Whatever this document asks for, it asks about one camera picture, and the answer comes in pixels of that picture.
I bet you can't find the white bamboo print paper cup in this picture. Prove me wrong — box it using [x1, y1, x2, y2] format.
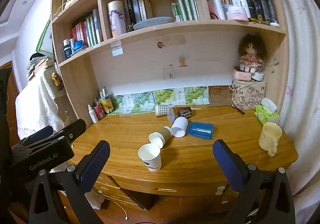
[138, 143, 162, 171]

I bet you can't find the blue plastic cup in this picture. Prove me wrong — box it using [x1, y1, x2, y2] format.
[188, 122, 214, 140]

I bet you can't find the brown sleeve paper cup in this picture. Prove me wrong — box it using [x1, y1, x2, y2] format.
[149, 126, 171, 149]

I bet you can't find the plain white paper cup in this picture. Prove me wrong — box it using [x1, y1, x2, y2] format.
[171, 117, 188, 138]

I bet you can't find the checkered paper cup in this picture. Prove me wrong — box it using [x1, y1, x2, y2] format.
[155, 105, 169, 117]

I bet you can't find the dark patterned cup blue inside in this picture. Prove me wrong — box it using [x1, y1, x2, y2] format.
[167, 106, 193, 123]

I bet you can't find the white lace cloth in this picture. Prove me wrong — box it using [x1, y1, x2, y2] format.
[15, 67, 65, 140]

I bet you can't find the white spray bottle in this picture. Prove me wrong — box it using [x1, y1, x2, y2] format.
[88, 105, 99, 124]

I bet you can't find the pink red can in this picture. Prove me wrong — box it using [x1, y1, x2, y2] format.
[93, 105, 105, 120]

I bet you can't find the yellow orange carton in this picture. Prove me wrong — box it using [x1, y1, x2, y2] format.
[99, 98, 113, 114]

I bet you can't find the cream ceramic mug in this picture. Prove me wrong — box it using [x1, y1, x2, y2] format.
[258, 122, 283, 157]

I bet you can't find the green tissue box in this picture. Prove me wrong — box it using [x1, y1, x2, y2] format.
[254, 98, 280, 125]

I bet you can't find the black pen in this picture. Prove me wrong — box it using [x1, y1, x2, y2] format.
[231, 104, 245, 115]

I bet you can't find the letter print fabric bag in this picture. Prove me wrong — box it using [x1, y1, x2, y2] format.
[229, 79, 266, 110]

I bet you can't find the pink round box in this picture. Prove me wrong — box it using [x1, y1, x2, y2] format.
[232, 69, 252, 81]

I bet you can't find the wooden bookshelf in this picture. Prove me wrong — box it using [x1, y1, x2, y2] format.
[51, 0, 289, 125]

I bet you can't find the brown haired rag doll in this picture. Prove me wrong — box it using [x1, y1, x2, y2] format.
[238, 33, 266, 75]

